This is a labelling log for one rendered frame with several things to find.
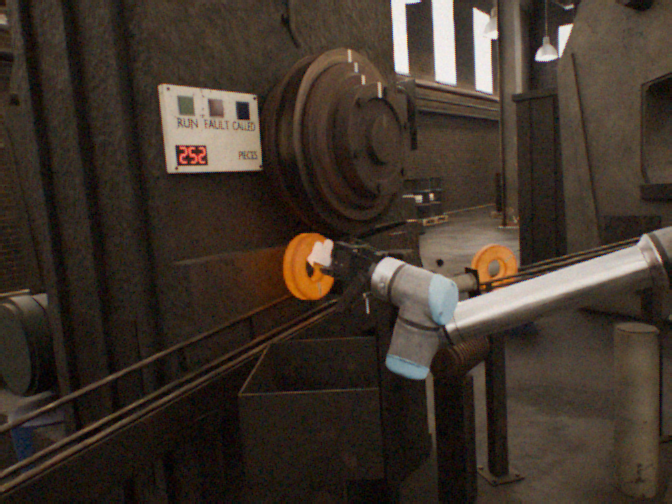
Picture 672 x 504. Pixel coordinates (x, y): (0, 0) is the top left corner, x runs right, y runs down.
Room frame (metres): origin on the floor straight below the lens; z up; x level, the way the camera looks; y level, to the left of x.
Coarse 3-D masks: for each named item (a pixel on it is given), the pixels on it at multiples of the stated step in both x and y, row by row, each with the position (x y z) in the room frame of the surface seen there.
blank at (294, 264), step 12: (300, 240) 1.22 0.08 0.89; (312, 240) 1.25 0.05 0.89; (324, 240) 1.28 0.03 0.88; (288, 252) 1.21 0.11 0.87; (300, 252) 1.21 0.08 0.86; (288, 264) 1.20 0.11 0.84; (300, 264) 1.21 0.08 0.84; (288, 276) 1.20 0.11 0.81; (300, 276) 1.21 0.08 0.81; (312, 276) 1.28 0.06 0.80; (324, 276) 1.27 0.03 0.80; (300, 288) 1.20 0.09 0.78; (312, 288) 1.23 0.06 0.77; (324, 288) 1.27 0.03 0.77
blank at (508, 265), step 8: (488, 248) 1.68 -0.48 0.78; (496, 248) 1.69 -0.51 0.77; (504, 248) 1.70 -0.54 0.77; (480, 256) 1.67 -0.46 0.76; (488, 256) 1.68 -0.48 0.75; (496, 256) 1.69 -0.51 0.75; (504, 256) 1.70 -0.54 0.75; (512, 256) 1.71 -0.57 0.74; (472, 264) 1.69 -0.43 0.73; (480, 264) 1.67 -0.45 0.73; (488, 264) 1.68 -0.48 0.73; (504, 264) 1.70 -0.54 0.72; (512, 264) 1.71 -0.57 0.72; (480, 272) 1.67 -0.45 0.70; (504, 272) 1.70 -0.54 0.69; (512, 272) 1.71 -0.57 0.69; (480, 280) 1.67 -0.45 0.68; (504, 280) 1.70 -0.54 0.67
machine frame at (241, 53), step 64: (64, 0) 1.30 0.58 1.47; (128, 0) 1.17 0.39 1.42; (192, 0) 1.23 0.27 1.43; (256, 0) 1.38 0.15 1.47; (320, 0) 1.58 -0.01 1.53; (384, 0) 1.84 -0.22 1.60; (64, 64) 1.30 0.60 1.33; (128, 64) 1.19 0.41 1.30; (192, 64) 1.22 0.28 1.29; (256, 64) 1.37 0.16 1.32; (384, 64) 1.82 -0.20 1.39; (64, 128) 1.38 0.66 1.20; (128, 128) 1.17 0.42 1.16; (64, 192) 1.41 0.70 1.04; (128, 192) 1.17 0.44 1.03; (192, 192) 1.19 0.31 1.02; (256, 192) 1.34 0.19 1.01; (64, 256) 1.44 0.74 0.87; (128, 256) 1.24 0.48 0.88; (192, 256) 1.17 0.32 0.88; (256, 256) 1.25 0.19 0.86; (64, 320) 1.43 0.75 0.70; (128, 320) 1.24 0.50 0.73; (192, 320) 1.10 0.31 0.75; (64, 384) 1.44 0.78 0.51; (128, 384) 1.27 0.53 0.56
